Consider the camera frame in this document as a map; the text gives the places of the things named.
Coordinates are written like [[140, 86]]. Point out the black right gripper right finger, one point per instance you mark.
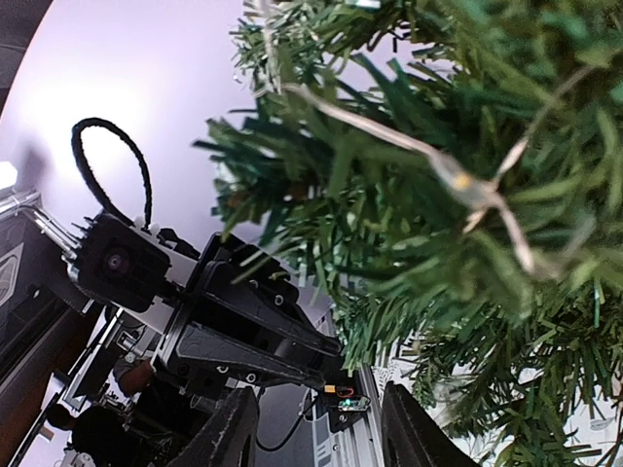
[[411, 438]]

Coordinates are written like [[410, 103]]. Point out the front aluminium rail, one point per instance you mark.
[[350, 439]]

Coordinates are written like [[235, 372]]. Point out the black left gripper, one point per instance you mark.
[[239, 318]]

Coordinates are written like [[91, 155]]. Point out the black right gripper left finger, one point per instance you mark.
[[228, 439]]

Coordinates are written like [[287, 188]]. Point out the small green christmas tree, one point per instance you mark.
[[448, 172]]

